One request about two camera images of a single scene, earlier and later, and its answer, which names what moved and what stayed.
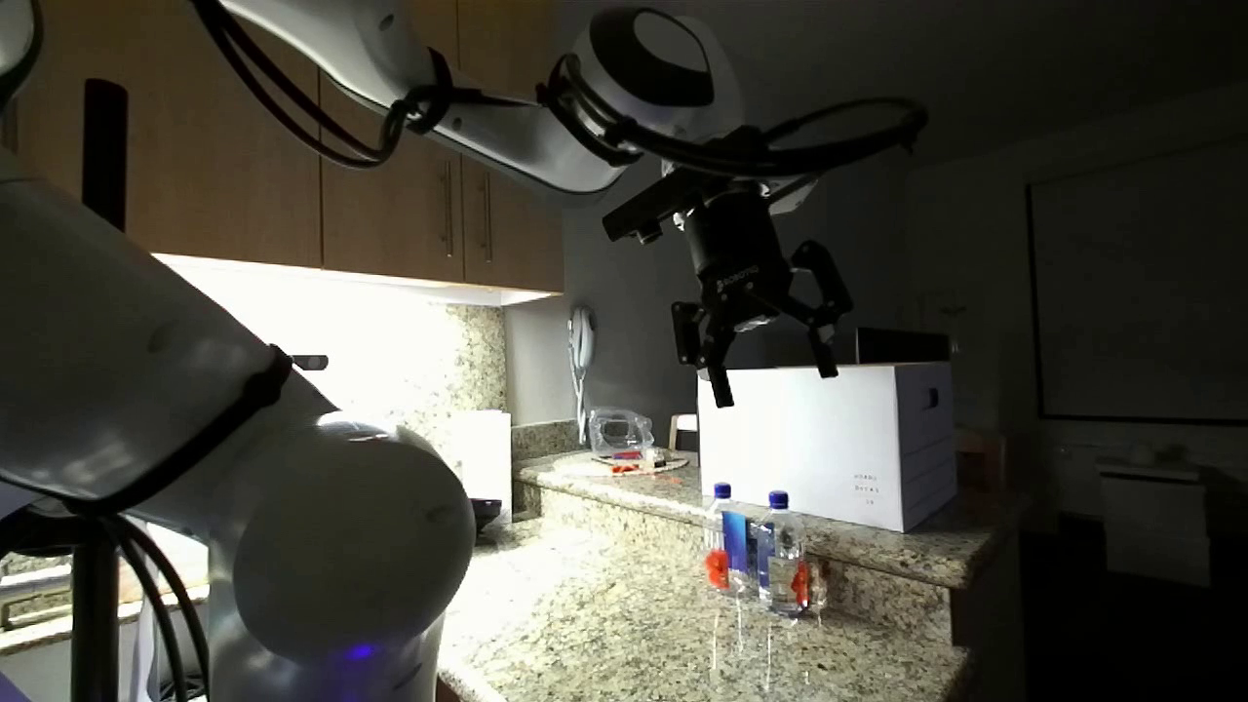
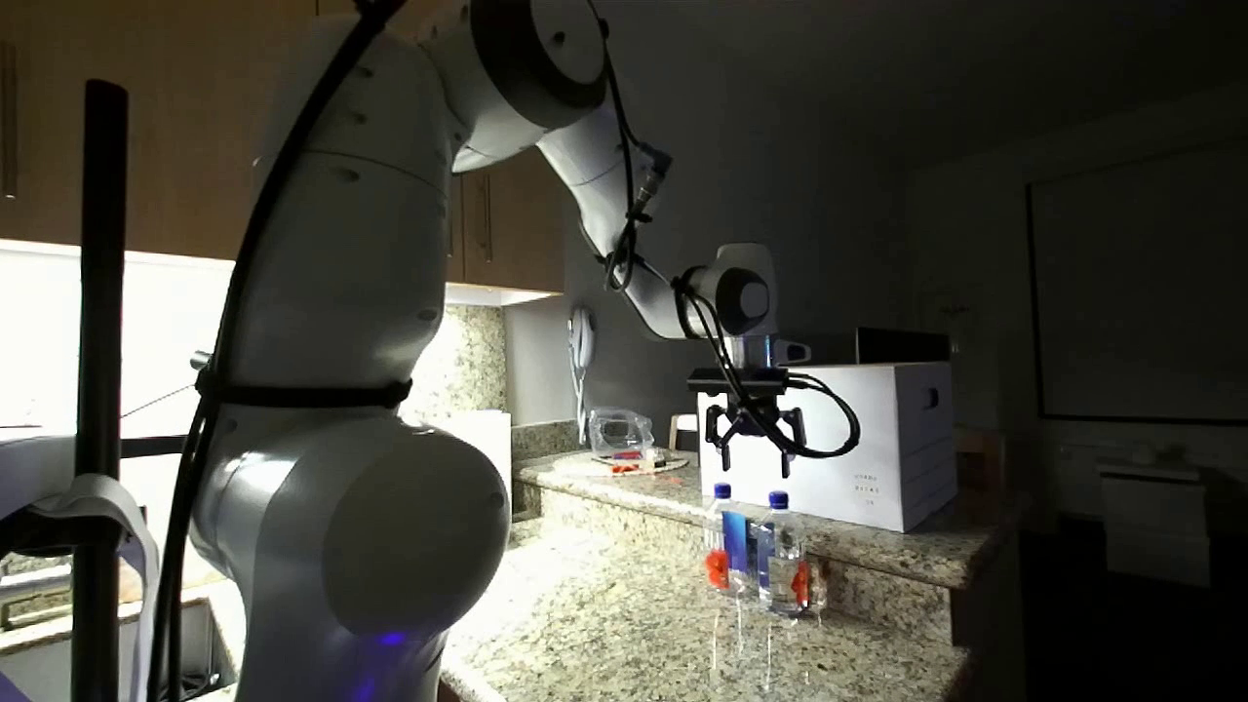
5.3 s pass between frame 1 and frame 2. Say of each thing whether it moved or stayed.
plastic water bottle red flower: stayed
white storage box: stayed
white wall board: stayed
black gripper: moved
